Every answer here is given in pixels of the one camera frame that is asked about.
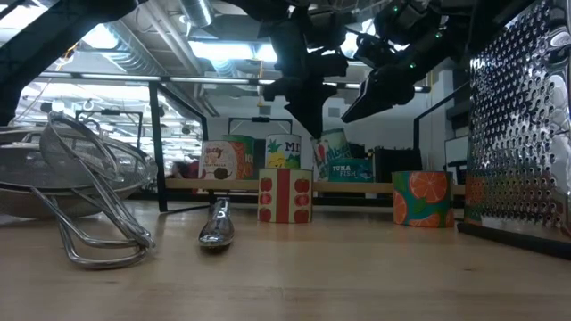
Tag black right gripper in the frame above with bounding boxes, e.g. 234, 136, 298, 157
340, 62, 418, 123

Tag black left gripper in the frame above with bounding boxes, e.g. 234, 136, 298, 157
262, 48, 350, 140

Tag mixed vegetables can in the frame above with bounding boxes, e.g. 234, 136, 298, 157
310, 128, 354, 182

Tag pineapple print can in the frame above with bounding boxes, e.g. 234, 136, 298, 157
264, 133, 302, 170

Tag green chicken can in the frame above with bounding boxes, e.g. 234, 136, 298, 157
221, 134, 257, 181

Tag peach picture box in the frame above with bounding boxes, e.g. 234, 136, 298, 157
197, 139, 247, 181

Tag short orange slice print can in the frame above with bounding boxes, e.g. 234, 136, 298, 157
391, 170, 456, 229

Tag low wooden shelf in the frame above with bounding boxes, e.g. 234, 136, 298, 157
164, 178, 466, 195

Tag black cabinet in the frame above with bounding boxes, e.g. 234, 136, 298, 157
373, 146, 424, 185

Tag LED light bar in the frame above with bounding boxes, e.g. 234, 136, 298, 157
38, 70, 432, 94

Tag person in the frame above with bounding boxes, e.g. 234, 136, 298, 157
170, 159, 203, 180

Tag metal spoon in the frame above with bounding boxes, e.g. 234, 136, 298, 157
197, 196, 236, 250

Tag metal box grater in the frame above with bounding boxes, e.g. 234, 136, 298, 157
456, 0, 571, 262

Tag medium metal mesh strainer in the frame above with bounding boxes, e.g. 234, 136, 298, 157
0, 132, 160, 251

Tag small metal mesh strainer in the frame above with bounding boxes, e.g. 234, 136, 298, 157
38, 111, 157, 251

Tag large metal mesh strainer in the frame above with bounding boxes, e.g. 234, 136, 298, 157
0, 126, 153, 271

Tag thin black gantry frame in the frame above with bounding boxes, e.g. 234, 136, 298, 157
227, 116, 294, 137

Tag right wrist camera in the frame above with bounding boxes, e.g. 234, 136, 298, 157
353, 31, 392, 69

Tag black rig frame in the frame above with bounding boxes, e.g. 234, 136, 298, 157
147, 79, 470, 214

